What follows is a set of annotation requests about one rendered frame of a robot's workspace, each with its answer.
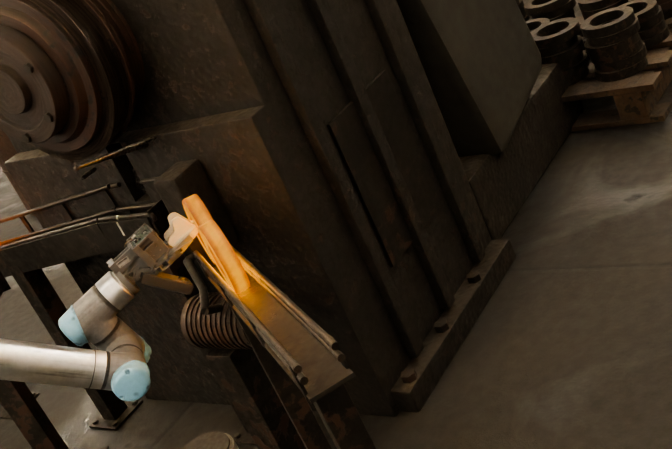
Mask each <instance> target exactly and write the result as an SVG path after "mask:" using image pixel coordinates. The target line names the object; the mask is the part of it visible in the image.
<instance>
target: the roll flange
mask: <svg viewBox="0 0 672 449"><path fill-rule="evenodd" d="M80 1H81V2H82V3H83V4H84V5H85V6H86V7H87V8H88V9H89V10H90V11H91V13H92V14H93V15H94V16H95V17H96V19H97V20H98V21H99V22H100V24H101V25H102V27H103V28H104V30H105V31H106V33H107V34H108V36H109V37H110V39H111V41H112V43H113V45H114V46H115V48H116V51H117V53H118V55H119V57H120V60H121V62H122V65H123V68H124V71H125V75H126V79H127V84H128V92H129V107H128V113H127V117H126V120H125V123H124V125H123V127H122V128H121V130H120V131H119V132H118V133H117V135H115V136H114V137H113V138H112V139H111V141H110V143H109V144H111V143H113V142H114V141H116V140H117V139H119V138H120V137H121V136H122V135H123V134H124V133H125V132H126V130H127V129H128V127H129V125H130V123H131V121H132V118H133V114H134V108H135V106H136V105H137V104H138V102H139V100H140V98H141V95H142V92H143V87H144V66H143V60H142V56H141V52H140V49H139V46H138V43H137V41H136V39H135V36H134V34H133V32H132V30H131V28H130V26H129V25H128V23H127V21H126V20H125V18H124V17H123V15H122V14H121V12H120V11H119V10H118V8H117V7H116V6H115V5H114V3H113V2H112V1H111V0H80Z"/></svg>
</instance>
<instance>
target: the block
mask: <svg viewBox="0 0 672 449"><path fill-rule="evenodd" d="M154 186H155V188H156V190H157V192H158V193H159V195H160V197H161V199H162V201H163V203H164V204H165V206H166V208H167V210H168V212H169V214H170V213H172V212H176V213H178V214H180V215H181V216H183V217H185V218H186V219H188V217H187V215H186V213H185V210H184V208H183V205H182V200H183V199H185V198H187V197H189V196H191V195H193V194H197V195H198V196H199V197H200V199H201V200H202V201H203V203H204V204H205V206H206V208H207V209H208V211H209V213H210V215H211V216H212V218H213V220H214V221H215V222H216V223H217V225H218V226H219V227H220V229H221V230H222V232H223V233H224V235H225V236H226V238H227V240H228V241H229V243H230V244H231V245H232V246H233V247H235V246H236V245H237V244H238V242H239V237H238V235H237V233H236V231H235V230H234V228H233V226H232V224H231V222H230V220H229V218H228V216H227V214H226V212H225V210H224V208H223V206H222V204H221V203H220V201H219V199H218V197H217V195H216V193H215V191H214V189H213V187H212V185H211V183H210V181H209V179H208V177H207V175H206V174H205V172H204V170H203V168H202V166H201V164H200V162H199V161H198V160H196V159H194V160H187V161H181V162H176V163H175V164H174V165H173V166H171V167H170V168H169V169H168V170H167V171H166V172H164V173H163V174H162V175H161V176H160V177H158V178H157V179H156V180H155V181H154ZM188 220H189V219H188Z"/></svg>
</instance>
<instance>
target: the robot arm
mask: <svg viewBox="0 0 672 449"><path fill-rule="evenodd" d="M168 221H169V225H170V227H169V229H168V230H167V231H166V232H165V233H164V239H165V240H164V241H163V240H162V239H161V238H160V237H159V235H158V234H157V233H156V232H155V231H154V230H153V229H151V228H150V227H149V226H148V225H146V224H145V223H144V224H143V225H142V226H141V227H140V228H139V229H138V230H137V231H136V232H135V233H133V234H132V235H131V236H130V237H129V238H128V239H127V240H126V243H127V244H126V243H125V244H126V245H127V247H126V245H125V244H124V246H125V249H124V250H123V251H122V252H121V253H120V254H119V255H118V256H117V257H115V258H114V259H112V258H111V259H110V260H108V261H107V262H106V263H107V264H108V267H109V268H110V269H111V270H112V271H113V272H111V271H108V272H107V273H106V274H105V275H104V276H103V277H102V278H101V279H100V280H99V281H98V282H97V283H96V284H95V285H94V286H93V287H91V288H90V289H89V290H88V291H87V292H86V293H85V294H84V295H83V296H82V297H81V298H80V299H79V300H77V301H76V302H75V303H74V304H73V305H71V306H70V308H69V309H68V310H67V311H66V312H65V313H64V314H63V315H62V316H61V317H60V319H59V321H58V325H59V328H60V329H61V331H62V332H63V333H64V335H65V336H66V337H67V338H68V339H69V340H70V341H72V342H73V343H75V344H76V345H77V346H83V345H84V344H86V343H88V341H89V342H90V343H91V344H93V345H94V346H95V347H96V348H98V349H99V350H92V349H84V348H75V347H67V346H58V345H50V344H41V343H33V342H24V341H16V340H7V339H0V380H9V381H19V382H29V383H39V384H49V385H59V386H69V387H80V388H90V389H100V390H109V391H113V393H114V394H115V395H116V396H117V397H118V398H119V399H121V400H123V401H135V400H138V399H140V398H142V397H143V396H144V395H145V394H146V393H147V391H148V390H149V388H150V383H151V380H150V370H149V367H148V365H147V362H148V361H149V359H150V355H151V348H150V346H149V345H148V344H147V343H146V342H145V340H144V339H143V338H142V337H141V336H139V335H138V334H136V333H135V332H134V331H133V330H132V329H131V328H130V327H129V326H128V325H127V324H125V323H124V322H123V321H122V320H121V319H120V318H119V317H118V316H116V314H117V313H118V312H119V311H120V310H121V309H123V308H124V307H125V306H126V305H127V304H128V303H129V302H130V301H131V300H132V299H133V298H134V294H135V295H136V294H137V293H138V292H139V291H140V288H139V287H138V286H137V284H136V283H135V282H136V281H139V282H140V283H141V284H144V285H148V286H153V287H157V288H161V289H165V290H169V291H174V292H176V293H179V294H186V295H191V293H192V290H193V287H194V285H193V284H192V283H191V281H190V280H189V279H187V278H186V277H183V276H180V277H179V276H175V275H171V274H167V273H163V271H164V270H165V269H167V268H168V267H169V266H170V265H171V264H172V263H173V262H174V261H175V260H176V259H177V258H179V257H180V256H181V255H182V254H183V253H184V251H185V250H186V249H187V248H188V246H189V245H190V244H191V243H192V241H193V239H194V238H195V237H196V235H197V234H198V232H199V231H198V228H197V226H196V225H195V223H194V221H193V220H191V221H190V220H188V219H186V218H185V217H183V216H181V215H180V214H178V213H176V212H172V213H170V214H169V216H168ZM129 272H131V273H129Z"/></svg>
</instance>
